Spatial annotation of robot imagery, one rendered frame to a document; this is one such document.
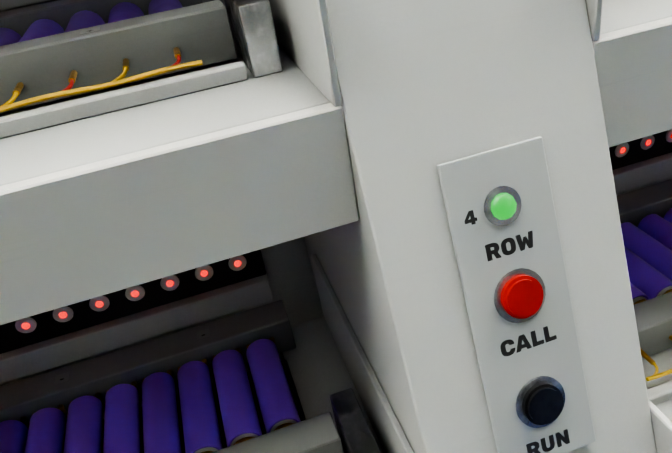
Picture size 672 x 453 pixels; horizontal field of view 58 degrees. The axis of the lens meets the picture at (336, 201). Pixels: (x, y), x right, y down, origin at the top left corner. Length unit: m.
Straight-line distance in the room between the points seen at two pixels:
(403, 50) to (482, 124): 0.04
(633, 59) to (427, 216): 0.10
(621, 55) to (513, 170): 0.06
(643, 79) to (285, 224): 0.15
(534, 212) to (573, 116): 0.04
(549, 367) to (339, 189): 0.10
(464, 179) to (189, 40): 0.13
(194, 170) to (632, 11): 0.18
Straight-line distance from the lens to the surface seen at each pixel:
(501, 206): 0.22
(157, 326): 0.39
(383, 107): 0.20
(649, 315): 0.37
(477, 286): 0.22
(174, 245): 0.21
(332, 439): 0.30
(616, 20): 0.26
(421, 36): 0.21
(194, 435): 0.33
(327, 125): 0.20
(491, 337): 0.23
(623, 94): 0.26
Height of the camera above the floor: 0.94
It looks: 11 degrees down
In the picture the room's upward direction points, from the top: 14 degrees counter-clockwise
